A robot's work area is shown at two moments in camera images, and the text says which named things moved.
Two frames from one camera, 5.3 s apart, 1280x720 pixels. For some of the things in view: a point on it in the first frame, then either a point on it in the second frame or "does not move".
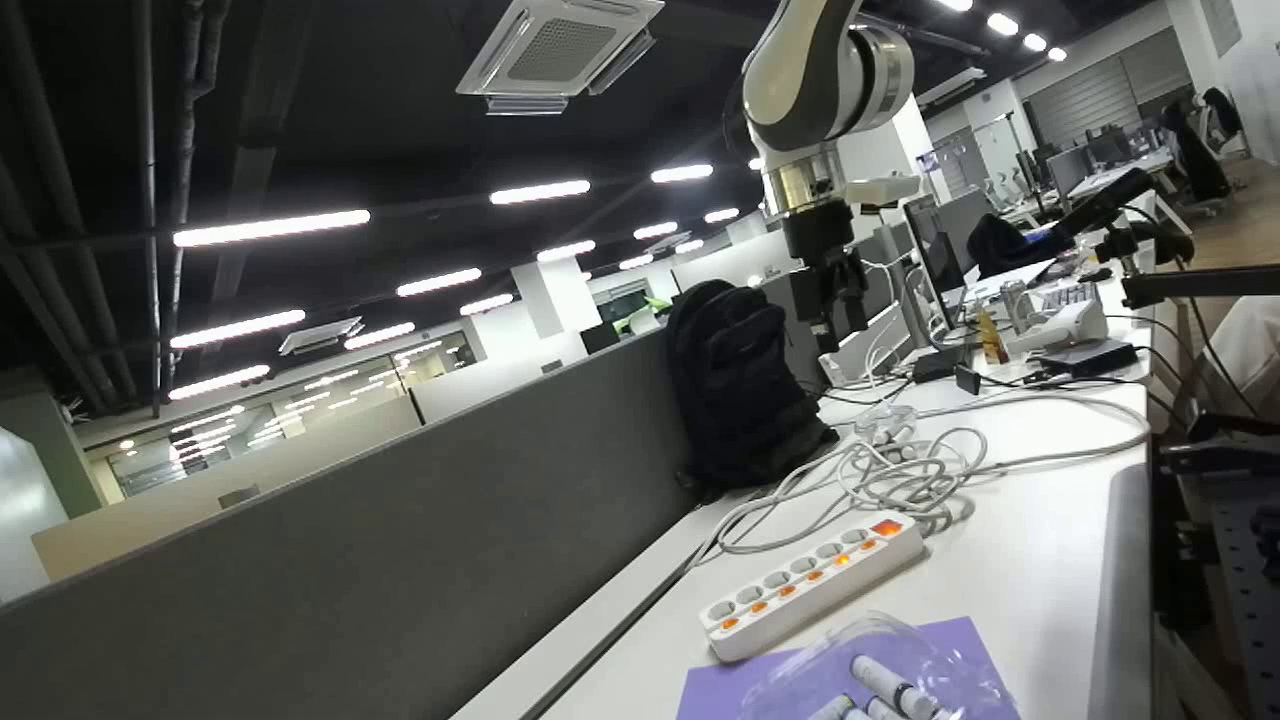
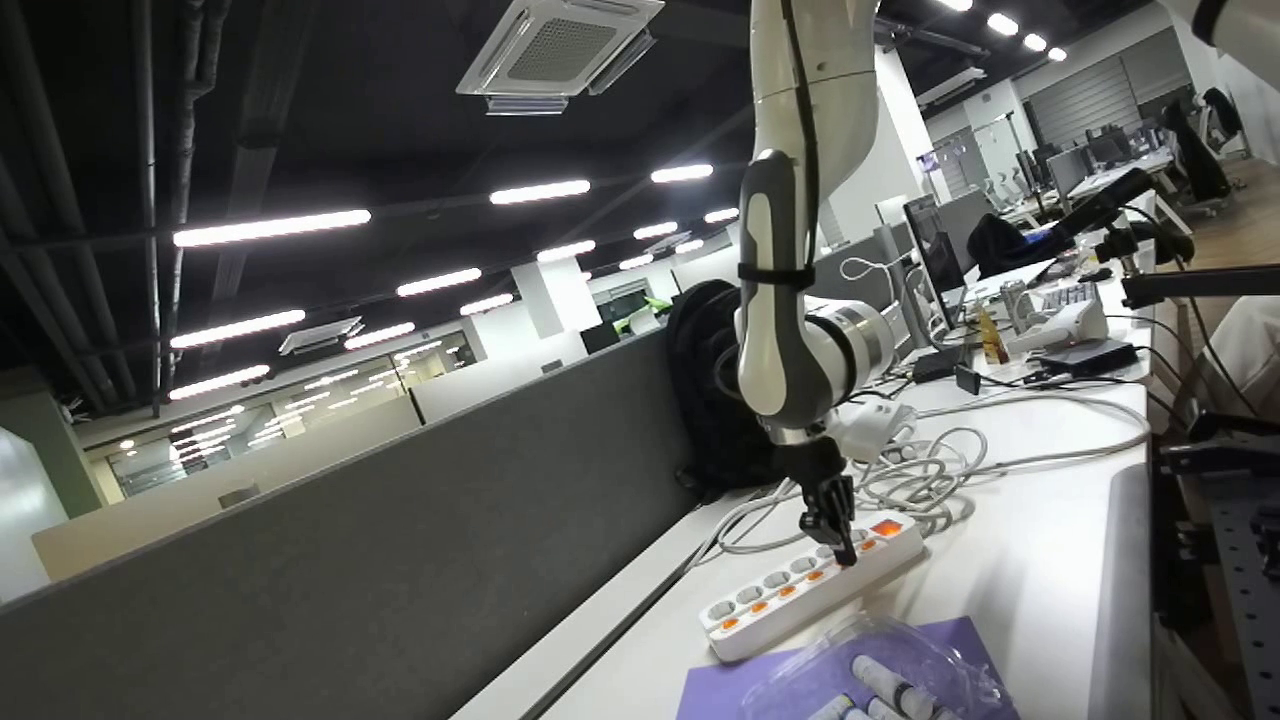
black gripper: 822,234 -> 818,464
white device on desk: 1049,313 does not move
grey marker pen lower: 841,711 does not move
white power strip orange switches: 809,589 does not move
